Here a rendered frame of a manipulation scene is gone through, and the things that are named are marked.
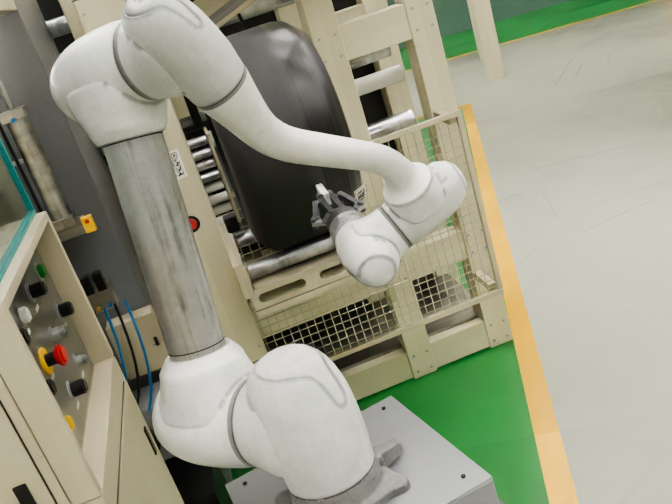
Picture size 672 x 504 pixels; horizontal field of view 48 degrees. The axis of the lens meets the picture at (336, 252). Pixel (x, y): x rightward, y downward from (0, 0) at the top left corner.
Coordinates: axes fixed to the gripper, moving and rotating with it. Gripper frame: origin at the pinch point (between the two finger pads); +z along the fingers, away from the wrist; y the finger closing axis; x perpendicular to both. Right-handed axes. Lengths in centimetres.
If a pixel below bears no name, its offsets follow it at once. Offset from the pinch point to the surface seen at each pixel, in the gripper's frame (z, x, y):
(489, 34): 494, 131, -268
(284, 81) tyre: 11.0, -25.5, -0.3
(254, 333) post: 17, 41, 27
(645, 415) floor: -4, 108, -78
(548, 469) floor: -9, 108, -41
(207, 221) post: 21.9, 6.0, 28.1
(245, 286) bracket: 8.4, 20.7, 24.8
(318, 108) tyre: 6.2, -18.3, -5.5
